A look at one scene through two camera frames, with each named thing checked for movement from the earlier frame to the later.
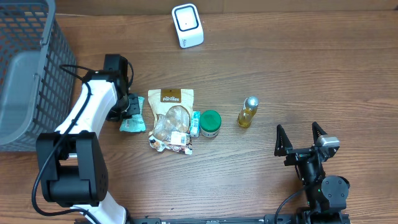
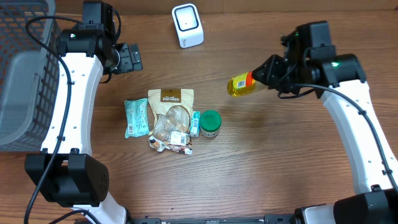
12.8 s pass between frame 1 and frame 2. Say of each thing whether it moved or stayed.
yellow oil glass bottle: moved
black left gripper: moved
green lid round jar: stayed
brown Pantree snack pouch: stayed
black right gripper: moved
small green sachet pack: stayed
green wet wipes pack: moved
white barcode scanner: stayed
